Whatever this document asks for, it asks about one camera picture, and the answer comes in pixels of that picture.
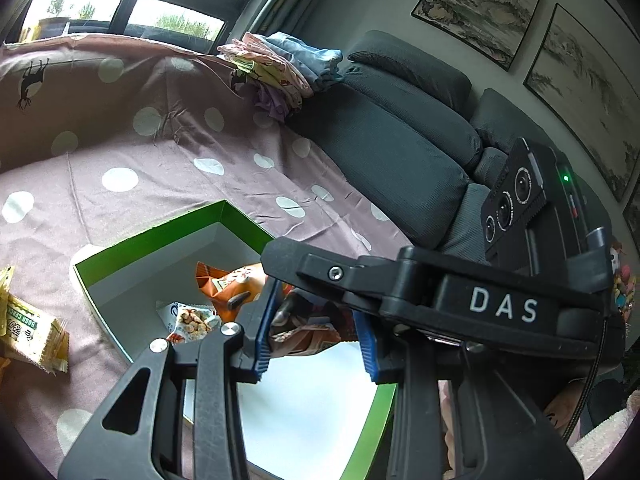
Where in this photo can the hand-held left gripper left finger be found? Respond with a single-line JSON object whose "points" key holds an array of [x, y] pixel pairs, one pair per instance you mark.
{"points": [[261, 350]]}

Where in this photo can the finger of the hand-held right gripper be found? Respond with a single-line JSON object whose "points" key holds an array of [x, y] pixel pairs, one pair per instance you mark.
{"points": [[320, 270]]}

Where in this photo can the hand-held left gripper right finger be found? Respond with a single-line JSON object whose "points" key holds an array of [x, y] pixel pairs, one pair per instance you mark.
{"points": [[375, 355]]}

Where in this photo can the brown red snack packet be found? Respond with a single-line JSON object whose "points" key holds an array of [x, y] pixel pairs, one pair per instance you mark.
{"points": [[310, 335]]}

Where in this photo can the green cardboard box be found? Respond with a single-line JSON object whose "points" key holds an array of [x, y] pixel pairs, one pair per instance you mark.
{"points": [[300, 410]]}

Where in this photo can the orange snack packet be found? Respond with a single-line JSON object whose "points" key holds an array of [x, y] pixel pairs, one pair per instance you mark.
{"points": [[235, 280]]}

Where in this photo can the white blue nut packet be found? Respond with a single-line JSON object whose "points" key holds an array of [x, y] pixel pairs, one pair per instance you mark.
{"points": [[190, 322]]}

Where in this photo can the colourful patterned object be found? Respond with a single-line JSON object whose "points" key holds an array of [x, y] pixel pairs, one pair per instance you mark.
{"points": [[622, 285]]}

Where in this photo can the grey sofa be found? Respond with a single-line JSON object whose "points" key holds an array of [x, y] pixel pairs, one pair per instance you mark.
{"points": [[400, 160]]}

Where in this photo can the pink fluffy cloth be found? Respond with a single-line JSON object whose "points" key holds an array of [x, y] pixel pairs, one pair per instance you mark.
{"points": [[605, 440]]}

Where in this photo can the purple garment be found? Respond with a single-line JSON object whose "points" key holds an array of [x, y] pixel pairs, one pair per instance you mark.
{"points": [[272, 105]]}

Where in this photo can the pink polka-dot bed sheet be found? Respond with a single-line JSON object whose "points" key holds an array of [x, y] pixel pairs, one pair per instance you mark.
{"points": [[150, 170]]}

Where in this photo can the pile of folded clothes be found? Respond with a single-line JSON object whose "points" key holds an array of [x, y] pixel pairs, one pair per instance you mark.
{"points": [[265, 67]]}

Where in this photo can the blue-grey folded garment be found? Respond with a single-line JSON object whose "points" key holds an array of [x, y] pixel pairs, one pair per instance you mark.
{"points": [[310, 60]]}

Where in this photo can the yellow cracker packet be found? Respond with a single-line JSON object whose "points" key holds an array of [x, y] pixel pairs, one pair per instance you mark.
{"points": [[6, 285], [30, 330]]}

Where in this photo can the framed landscape painting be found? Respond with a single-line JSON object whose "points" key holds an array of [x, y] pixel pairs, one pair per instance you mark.
{"points": [[590, 90], [475, 10]]}

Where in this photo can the window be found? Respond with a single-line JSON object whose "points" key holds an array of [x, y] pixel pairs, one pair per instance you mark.
{"points": [[165, 15]]}

